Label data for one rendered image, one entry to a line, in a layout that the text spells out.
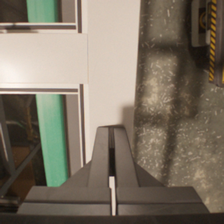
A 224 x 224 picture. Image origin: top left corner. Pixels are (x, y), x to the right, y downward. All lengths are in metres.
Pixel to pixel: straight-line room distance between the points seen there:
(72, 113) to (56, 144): 0.05
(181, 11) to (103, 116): 1.10
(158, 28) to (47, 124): 1.00
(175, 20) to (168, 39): 0.12
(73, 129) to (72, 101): 0.04
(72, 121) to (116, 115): 0.11
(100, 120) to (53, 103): 0.10
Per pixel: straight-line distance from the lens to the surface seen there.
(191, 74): 1.22
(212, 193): 1.81
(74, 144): 0.26
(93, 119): 0.15
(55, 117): 0.24
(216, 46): 0.91
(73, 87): 0.21
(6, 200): 1.27
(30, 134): 1.02
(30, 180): 1.14
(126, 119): 0.15
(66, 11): 0.24
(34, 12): 0.24
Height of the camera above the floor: 1.08
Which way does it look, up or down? 73 degrees down
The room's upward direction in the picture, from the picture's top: 176 degrees clockwise
